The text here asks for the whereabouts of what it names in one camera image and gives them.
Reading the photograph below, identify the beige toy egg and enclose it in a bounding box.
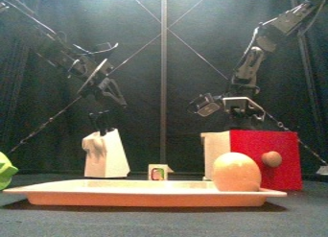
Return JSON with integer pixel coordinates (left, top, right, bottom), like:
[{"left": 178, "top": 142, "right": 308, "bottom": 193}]
[{"left": 212, "top": 152, "right": 263, "bottom": 193}]

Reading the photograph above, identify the small wooden picture cube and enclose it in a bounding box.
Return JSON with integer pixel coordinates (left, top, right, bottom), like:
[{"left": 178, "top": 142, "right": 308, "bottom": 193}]
[{"left": 147, "top": 163, "right": 176, "bottom": 181}]

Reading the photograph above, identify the orange and white tray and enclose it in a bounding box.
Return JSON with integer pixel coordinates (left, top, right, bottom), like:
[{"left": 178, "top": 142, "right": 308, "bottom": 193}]
[{"left": 3, "top": 178, "right": 288, "bottom": 207}]

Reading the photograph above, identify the green toy vegetable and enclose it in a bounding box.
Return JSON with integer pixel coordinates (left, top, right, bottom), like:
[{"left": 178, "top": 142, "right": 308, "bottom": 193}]
[{"left": 0, "top": 151, "right": 20, "bottom": 191}]

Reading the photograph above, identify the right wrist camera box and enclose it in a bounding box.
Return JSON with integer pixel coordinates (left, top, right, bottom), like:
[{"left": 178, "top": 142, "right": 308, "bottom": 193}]
[{"left": 186, "top": 92, "right": 224, "bottom": 118}]

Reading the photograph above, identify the vertical metal frame pole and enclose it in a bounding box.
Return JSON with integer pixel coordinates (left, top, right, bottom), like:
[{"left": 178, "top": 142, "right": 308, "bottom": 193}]
[{"left": 159, "top": 0, "right": 170, "bottom": 165}]

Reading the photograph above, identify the thin diagonal brace wire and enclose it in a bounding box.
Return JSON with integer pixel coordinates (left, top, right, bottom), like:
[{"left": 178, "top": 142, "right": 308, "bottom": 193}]
[
  {"left": 7, "top": 0, "right": 215, "bottom": 154},
  {"left": 124, "top": 0, "right": 328, "bottom": 167}
]

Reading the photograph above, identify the dark slanted frame post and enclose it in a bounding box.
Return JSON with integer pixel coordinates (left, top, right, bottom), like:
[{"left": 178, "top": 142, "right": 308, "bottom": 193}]
[{"left": 288, "top": 0, "right": 328, "bottom": 172}]

